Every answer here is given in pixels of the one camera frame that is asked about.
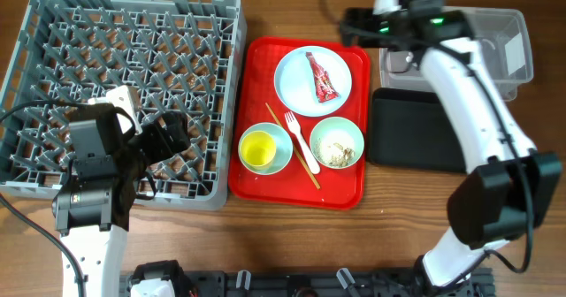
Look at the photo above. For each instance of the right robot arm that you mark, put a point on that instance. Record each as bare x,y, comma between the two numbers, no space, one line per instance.
509,184

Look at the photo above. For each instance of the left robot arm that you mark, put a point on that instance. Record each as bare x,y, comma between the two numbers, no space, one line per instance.
92,207

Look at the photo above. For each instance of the light blue plate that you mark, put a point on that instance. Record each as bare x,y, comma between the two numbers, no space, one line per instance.
294,81

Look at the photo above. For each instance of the clear plastic bin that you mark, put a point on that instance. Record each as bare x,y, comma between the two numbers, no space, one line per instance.
506,50

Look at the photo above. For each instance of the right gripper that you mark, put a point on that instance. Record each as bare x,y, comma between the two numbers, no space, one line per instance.
360,19

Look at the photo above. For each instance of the green bowl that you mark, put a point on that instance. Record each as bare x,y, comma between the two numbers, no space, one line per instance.
338,124

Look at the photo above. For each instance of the rice food scraps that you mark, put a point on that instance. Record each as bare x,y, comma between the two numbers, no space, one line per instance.
336,150

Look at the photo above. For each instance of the yellow plastic cup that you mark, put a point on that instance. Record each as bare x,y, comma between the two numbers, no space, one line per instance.
258,150

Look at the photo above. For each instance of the red plastic tray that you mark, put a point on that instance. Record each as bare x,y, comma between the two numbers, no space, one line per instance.
295,184

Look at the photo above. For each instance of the black plastic tray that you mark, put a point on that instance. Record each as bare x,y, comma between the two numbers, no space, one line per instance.
410,129

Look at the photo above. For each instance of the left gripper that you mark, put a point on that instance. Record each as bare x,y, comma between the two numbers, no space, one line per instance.
164,148

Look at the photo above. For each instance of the light blue bowl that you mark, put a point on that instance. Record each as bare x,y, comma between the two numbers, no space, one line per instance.
284,147

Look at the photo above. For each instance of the grey dishwasher rack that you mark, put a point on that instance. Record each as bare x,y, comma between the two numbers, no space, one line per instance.
176,55

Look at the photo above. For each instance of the white plastic fork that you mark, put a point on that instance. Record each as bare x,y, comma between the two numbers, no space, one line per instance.
294,126

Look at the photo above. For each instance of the red snack wrapper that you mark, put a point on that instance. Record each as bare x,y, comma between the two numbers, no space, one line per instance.
324,89

